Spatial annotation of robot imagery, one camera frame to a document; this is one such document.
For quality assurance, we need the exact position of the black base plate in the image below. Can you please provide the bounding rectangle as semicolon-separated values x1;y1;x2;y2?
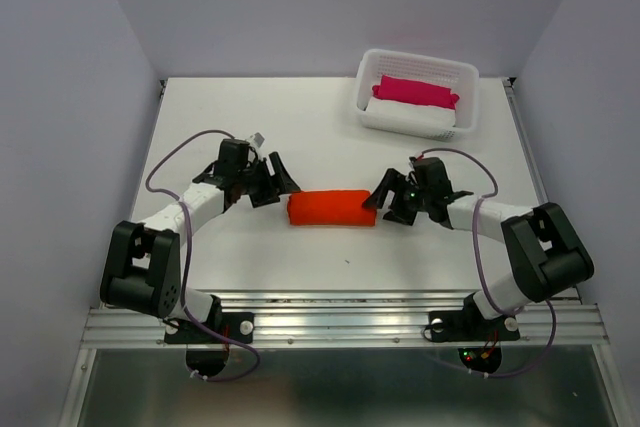
422;310;521;343
164;312;254;345

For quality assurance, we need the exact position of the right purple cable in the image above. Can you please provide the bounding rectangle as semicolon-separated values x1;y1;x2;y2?
409;148;556;379

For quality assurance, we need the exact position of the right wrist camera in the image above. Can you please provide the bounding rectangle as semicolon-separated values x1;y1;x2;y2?
410;157;453;198

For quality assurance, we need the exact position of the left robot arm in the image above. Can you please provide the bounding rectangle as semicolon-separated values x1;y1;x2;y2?
100;141;300;345

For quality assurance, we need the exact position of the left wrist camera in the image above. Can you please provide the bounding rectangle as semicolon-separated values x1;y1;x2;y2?
214;132;265;180

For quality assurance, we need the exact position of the white plastic basket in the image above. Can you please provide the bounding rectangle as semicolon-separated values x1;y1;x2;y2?
354;49;480;141

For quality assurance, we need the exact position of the pink rolled t shirt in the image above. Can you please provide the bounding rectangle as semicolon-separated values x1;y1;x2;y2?
372;75;460;110

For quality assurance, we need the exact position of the orange t shirt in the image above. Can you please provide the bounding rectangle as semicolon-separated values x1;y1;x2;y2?
287;190;377;227

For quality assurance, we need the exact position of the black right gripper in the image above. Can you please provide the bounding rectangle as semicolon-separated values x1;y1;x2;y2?
362;167;430;225

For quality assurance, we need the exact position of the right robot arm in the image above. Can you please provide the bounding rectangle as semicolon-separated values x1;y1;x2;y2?
363;161;594;342

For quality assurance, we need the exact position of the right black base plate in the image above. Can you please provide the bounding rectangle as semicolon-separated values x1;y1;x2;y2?
422;310;521;343

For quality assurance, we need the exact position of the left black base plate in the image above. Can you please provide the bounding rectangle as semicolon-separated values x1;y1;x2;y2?
164;312;254;345

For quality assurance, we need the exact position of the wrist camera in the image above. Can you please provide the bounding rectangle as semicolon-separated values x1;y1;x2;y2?
410;157;453;198
214;132;265;180

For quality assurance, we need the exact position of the white rolled t shirt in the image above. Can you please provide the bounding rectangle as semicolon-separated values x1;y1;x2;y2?
364;97;456;128

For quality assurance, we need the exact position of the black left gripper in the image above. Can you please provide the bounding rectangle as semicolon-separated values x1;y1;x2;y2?
237;152;300;208

